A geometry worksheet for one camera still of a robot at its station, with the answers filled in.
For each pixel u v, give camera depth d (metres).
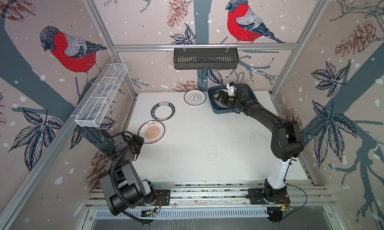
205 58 1.05
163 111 1.11
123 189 0.42
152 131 1.00
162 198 0.73
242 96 0.74
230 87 0.86
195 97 1.19
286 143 0.51
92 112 0.71
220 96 0.83
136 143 0.79
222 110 1.10
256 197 0.73
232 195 0.75
